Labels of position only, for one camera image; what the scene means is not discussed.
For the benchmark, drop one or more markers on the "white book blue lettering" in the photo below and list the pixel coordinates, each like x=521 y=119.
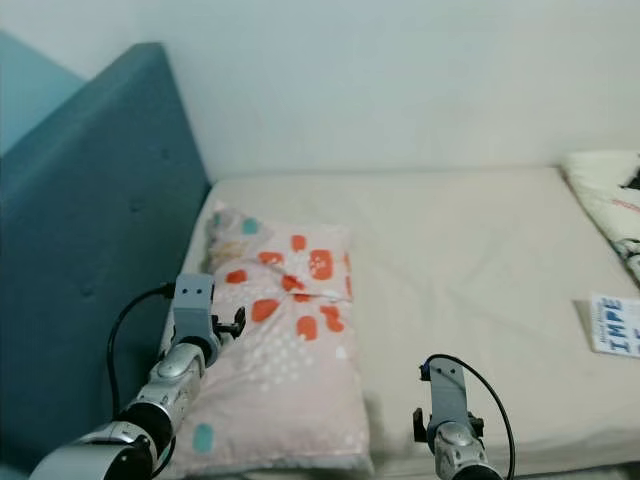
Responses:
x=618 y=325

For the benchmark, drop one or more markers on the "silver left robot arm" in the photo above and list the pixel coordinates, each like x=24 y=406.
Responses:
x=170 y=385

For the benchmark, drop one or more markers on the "cream sheeted mattress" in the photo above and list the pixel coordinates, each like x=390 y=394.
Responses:
x=460 y=250

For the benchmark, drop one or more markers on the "teal upholstered headboard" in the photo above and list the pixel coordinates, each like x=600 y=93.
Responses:
x=90 y=240

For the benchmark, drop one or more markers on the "cream cartoon print blanket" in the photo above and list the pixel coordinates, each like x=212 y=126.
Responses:
x=610 y=195

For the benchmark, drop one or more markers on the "pink patterned pillow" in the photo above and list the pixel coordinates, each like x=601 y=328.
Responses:
x=290 y=380

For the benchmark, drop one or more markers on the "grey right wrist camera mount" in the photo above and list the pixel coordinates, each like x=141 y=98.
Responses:
x=447 y=392

